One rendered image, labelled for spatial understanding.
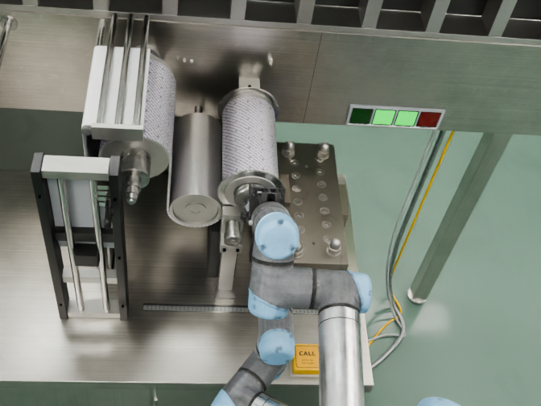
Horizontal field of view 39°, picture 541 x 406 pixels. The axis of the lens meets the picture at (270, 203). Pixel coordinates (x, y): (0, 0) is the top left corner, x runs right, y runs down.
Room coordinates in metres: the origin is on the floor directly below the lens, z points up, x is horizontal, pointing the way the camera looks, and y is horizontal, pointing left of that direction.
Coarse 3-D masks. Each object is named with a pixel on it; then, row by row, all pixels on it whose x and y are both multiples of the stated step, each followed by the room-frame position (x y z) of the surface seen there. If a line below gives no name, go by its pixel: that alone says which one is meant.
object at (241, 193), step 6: (240, 186) 1.06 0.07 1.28; (246, 186) 1.05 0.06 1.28; (252, 186) 1.06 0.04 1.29; (264, 186) 1.07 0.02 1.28; (234, 192) 1.05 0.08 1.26; (240, 192) 1.04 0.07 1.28; (246, 192) 1.04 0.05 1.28; (234, 198) 1.04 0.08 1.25; (240, 198) 1.04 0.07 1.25; (246, 198) 1.05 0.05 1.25; (240, 204) 1.04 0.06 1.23; (246, 204) 1.04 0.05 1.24
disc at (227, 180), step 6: (234, 174) 1.06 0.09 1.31; (240, 174) 1.06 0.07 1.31; (246, 174) 1.06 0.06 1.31; (252, 174) 1.07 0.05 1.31; (258, 174) 1.07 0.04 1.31; (264, 174) 1.07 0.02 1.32; (270, 174) 1.07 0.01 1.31; (222, 180) 1.06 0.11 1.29; (228, 180) 1.06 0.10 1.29; (270, 180) 1.07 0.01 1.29; (276, 180) 1.08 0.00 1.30; (222, 186) 1.05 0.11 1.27; (276, 186) 1.08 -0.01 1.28; (222, 192) 1.05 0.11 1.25; (222, 198) 1.06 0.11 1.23; (228, 204) 1.06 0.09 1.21
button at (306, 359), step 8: (296, 344) 0.90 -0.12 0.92; (304, 344) 0.90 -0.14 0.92; (312, 344) 0.91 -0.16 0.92; (296, 352) 0.88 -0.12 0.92; (304, 352) 0.88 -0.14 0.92; (312, 352) 0.88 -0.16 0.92; (296, 360) 0.86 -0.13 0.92; (304, 360) 0.86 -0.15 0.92; (312, 360) 0.86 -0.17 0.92; (296, 368) 0.84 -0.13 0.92; (304, 368) 0.84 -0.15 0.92; (312, 368) 0.84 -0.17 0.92
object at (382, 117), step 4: (376, 112) 1.45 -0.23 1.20; (380, 112) 1.45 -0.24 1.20; (384, 112) 1.45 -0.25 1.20; (388, 112) 1.45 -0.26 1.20; (392, 112) 1.45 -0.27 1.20; (376, 116) 1.45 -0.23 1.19; (380, 116) 1.45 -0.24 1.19; (384, 116) 1.45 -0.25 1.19; (388, 116) 1.45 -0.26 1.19; (392, 116) 1.45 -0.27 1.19; (376, 120) 1.45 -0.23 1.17; (380, 120) 1.45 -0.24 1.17; (384, 120) 1.45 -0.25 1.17; (388, 120) 1.45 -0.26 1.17; (388, 124) 1.45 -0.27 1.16
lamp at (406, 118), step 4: (400, 112) 1.46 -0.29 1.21; (404, 112) 1.46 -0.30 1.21; (408, 112) 1.46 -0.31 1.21; (412, 112) 1.46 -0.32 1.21; (416, 112) 1.47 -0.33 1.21; (400, 116) 1.46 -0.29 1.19; (404, 116) 1.46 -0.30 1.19; (408, 116) 1.46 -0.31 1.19; (412, 116) 1.46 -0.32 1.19; (416, 116) 1.47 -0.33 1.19; (396, 120) 1.46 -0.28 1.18; (400, 120) 1.46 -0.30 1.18; (404, 120) 1.46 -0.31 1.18; (408, 120) 1.46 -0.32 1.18; (412, 120) 1.46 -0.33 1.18; (396, 124) 1.46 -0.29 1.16; (400, 124) 1.46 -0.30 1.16; (404, 124) 1.46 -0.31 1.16; (408, 124) 1.46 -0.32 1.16; (412, 124) 1.47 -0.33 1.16
